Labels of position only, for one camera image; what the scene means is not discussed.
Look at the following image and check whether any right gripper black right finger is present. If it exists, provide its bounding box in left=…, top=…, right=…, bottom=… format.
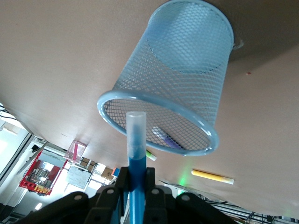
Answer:
left=144, top=167, right=178, bottom=224

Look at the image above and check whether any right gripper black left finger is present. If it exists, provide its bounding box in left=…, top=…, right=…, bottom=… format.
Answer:
left=86, top=166, right=130, bottom=224

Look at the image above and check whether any blue marker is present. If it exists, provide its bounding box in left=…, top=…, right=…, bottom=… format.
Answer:
left=125, top=111, right=147, bottom=224

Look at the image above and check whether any cardboard box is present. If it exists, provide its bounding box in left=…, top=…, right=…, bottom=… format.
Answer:
left=100, top=166, right=115, bottom=181

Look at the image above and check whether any purple marker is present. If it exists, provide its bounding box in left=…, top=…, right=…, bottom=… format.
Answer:
left=151, top=126, right=184, bottom=150

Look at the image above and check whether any white paper sheet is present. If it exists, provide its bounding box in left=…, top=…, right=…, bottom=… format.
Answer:
left=66, top=165, right=92, bottom=190

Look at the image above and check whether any pink mesh cup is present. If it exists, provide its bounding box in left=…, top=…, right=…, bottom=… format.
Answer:
left=63, top=140, right=87, bottom=164

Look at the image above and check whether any yellow marker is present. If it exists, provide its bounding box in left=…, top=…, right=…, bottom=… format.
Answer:
left=191, top=169, right=235, bottom=185

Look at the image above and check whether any blue mesh cup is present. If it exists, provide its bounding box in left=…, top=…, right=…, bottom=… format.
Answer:
left=97, top=0, right=235, bottom=157

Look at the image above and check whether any brown paper table cover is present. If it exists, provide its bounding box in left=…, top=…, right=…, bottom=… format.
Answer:
left=0, top=0, right=299, bottom=217

